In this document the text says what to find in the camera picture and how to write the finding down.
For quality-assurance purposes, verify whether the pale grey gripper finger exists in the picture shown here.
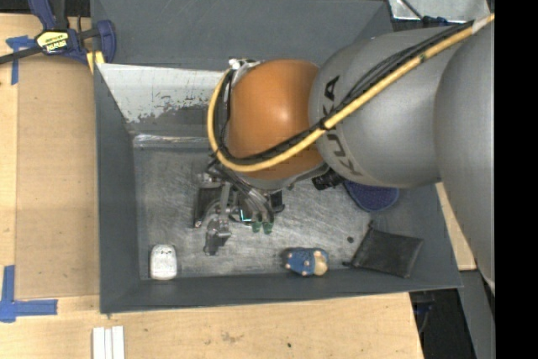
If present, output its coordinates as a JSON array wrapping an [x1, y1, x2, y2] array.
[[203, 217, 233, 257]]

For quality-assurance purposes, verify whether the grey metal bin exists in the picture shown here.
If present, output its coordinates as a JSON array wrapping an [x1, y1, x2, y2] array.
[[88, 0, 464, 314]]

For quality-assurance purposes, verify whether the white rounded toy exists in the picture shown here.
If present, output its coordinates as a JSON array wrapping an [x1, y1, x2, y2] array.
[[149, 244, 178, 281]]

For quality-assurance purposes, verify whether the blue and tan toy figure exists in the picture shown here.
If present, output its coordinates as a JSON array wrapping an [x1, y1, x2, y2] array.
[[282, 246, 330, 277]]

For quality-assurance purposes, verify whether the brown cardboard board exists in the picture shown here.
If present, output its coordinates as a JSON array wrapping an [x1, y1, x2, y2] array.
[[14, 57, 103, 301]]

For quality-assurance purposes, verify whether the blue dotted sponge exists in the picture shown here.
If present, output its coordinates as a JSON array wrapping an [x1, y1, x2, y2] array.
[[342, 178, 400, 213]]

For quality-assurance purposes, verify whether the black flat pouch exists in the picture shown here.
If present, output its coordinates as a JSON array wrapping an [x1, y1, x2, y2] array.
[[341, 221, 425, 279]]

